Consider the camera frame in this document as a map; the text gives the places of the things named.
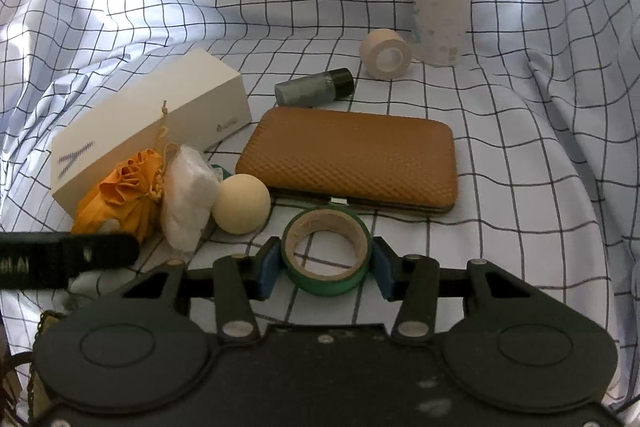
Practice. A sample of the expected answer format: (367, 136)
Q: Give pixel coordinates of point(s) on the white cardboard box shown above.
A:
(150, 117)

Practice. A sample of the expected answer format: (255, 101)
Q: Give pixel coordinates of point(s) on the brown textured case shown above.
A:
(350, 152)

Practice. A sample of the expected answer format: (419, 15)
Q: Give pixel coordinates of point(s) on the white checked bedsheet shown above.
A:
(525, 157)

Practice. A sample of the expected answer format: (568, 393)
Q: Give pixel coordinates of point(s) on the cream ball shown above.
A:
(242, 204)

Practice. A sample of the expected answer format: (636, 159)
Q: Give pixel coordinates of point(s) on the white cotton pack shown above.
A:
(187, 197)

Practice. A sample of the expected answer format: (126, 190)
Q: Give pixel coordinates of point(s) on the green tape roll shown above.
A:
(325, 284)

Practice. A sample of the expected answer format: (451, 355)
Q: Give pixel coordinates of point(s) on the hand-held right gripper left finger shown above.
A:
(270, 267)

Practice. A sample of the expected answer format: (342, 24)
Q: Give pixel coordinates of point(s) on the grey bottle with black cap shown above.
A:
(310, 88)

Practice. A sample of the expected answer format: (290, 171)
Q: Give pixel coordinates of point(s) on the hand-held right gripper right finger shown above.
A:
(382, 269)

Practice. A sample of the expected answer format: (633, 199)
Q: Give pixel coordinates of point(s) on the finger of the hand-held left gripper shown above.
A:
(100, 253)

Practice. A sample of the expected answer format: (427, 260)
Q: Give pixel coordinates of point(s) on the woven basket with fabric lining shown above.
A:
(39, 337)

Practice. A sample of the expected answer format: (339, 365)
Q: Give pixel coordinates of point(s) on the beige tape roll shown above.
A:
(372, 57)

